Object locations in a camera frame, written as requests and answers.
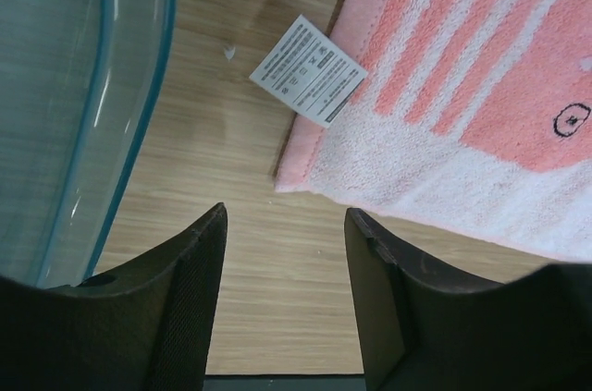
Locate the pink bunny towel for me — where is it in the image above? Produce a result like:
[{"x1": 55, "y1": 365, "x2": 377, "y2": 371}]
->
[{"x1": 251, "y1": 0, "x2": 591, "y2": 262}]

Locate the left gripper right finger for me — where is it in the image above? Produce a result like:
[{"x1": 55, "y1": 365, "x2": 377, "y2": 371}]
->
[{"x1": 344, "y1": 208, "x2": 591, "y2": 390}]

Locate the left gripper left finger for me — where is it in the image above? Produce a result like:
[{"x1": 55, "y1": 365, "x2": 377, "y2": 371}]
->
[{"x1": 1, "y1": 203, "x2": 228, "y2": 390}]

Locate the clear glass tray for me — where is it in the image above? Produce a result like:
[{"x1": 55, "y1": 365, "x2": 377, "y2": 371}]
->
[{"x1": 1, "y1": 0, "x2": 176, "y2": 288}]

